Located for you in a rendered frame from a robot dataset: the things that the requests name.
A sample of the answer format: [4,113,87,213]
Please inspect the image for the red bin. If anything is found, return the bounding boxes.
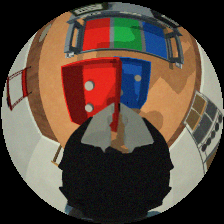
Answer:
[61,57,122,133]

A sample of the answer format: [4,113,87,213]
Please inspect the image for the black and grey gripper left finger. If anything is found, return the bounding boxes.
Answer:
[58,103,115,170]

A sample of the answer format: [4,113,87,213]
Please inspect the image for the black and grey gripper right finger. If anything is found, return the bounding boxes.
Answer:
[118,103,174,170]

